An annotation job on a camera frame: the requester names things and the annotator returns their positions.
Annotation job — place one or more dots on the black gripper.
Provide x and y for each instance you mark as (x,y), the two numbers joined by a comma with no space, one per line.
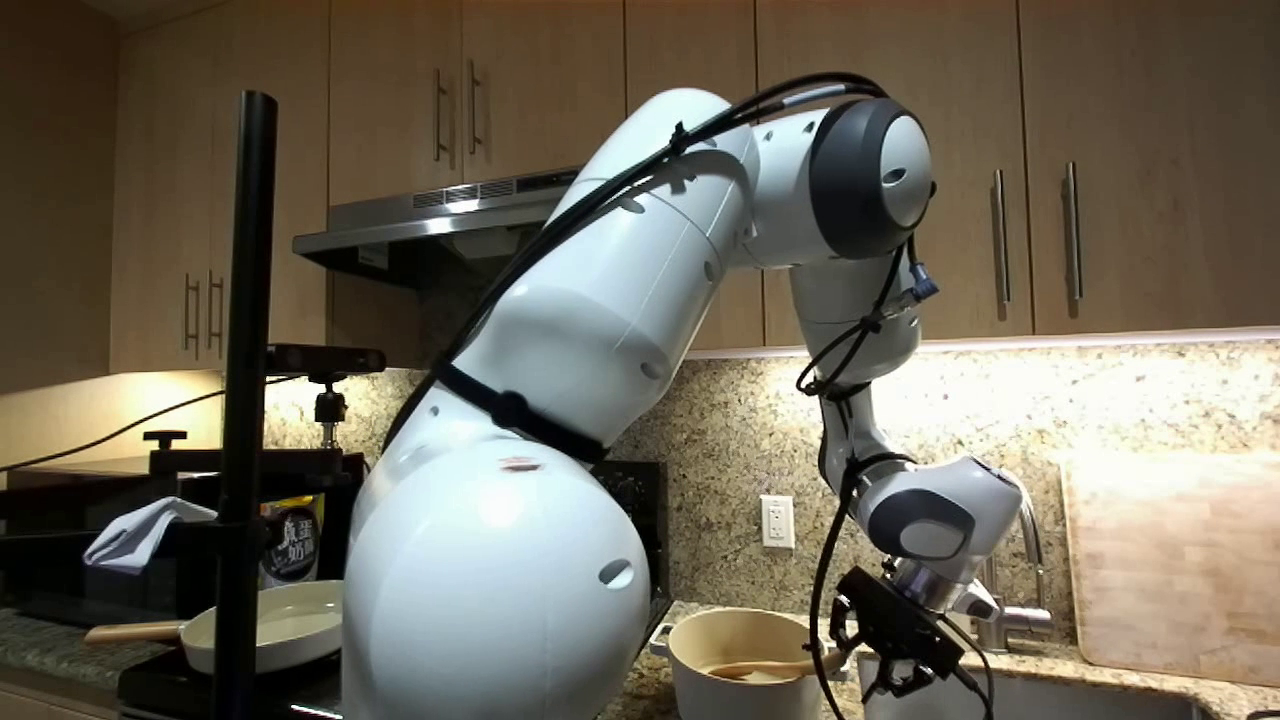
(904,673)

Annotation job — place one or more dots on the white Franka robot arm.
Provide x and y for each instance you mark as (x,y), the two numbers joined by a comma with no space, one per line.
(535,332)

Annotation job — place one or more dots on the cream cooking pot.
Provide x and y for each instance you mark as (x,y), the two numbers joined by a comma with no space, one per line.
(692,682)

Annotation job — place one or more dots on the brushed metal gooseneck faucet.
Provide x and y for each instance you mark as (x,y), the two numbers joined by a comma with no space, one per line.
(1024,623)

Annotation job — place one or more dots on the stainless steel sink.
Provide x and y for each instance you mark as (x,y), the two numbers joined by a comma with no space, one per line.
(1092,698)

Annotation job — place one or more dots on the wooden cutting board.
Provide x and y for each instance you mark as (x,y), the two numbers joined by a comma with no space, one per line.
(1174,574)

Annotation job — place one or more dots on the light wood upper cabinet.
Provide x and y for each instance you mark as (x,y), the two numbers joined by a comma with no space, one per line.
(155,160)
(387,94)
(1147,133)

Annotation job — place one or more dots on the dark printed bag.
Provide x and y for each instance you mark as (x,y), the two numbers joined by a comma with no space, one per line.
(291,547)

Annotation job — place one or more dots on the stainless steel range hood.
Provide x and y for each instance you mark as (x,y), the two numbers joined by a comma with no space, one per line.
(425,227)

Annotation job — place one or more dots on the black vertical pole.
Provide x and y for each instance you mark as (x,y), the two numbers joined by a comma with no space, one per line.
(244,402)

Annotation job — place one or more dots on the white and blue cloth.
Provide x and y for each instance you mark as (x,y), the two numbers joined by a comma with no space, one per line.
(142,535)

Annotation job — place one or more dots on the black rack with clamp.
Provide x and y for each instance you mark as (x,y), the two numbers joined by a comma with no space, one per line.
(52,535)

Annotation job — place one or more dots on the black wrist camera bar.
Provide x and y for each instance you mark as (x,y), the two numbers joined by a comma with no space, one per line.
(900,623)

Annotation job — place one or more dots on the white wall outlet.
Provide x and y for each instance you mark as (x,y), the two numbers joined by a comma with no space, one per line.
(777,520)

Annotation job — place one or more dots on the black camera on mount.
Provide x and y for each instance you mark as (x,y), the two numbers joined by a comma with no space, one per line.
(324,356)

